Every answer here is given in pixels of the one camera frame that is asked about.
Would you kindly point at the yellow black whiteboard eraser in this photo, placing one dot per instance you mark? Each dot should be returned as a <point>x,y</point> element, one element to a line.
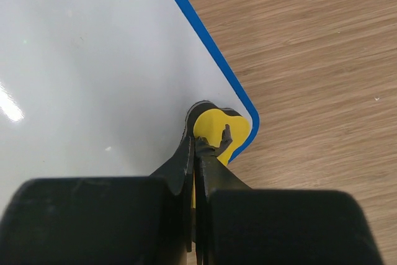
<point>222,128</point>

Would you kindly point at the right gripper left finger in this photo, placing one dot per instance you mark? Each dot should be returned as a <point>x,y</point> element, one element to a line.
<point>103,220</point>

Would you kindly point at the blue framed whiteboard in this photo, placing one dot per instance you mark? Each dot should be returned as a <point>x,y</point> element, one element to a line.
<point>103,87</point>

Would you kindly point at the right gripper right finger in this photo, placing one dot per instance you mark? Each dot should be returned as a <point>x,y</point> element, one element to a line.
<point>236,224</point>

